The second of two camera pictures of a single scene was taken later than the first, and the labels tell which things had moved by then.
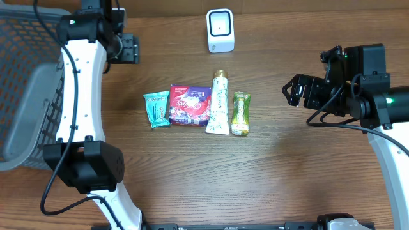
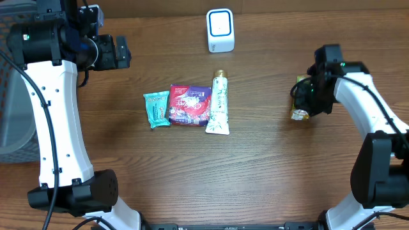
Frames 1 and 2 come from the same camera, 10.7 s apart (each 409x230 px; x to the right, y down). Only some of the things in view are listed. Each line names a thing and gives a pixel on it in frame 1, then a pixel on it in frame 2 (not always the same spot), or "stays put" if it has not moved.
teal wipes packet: (157, 108) stays put
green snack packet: (240, 124) -> (297, 114)
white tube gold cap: (218, 123) stays put
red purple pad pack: (189, 105) stays put
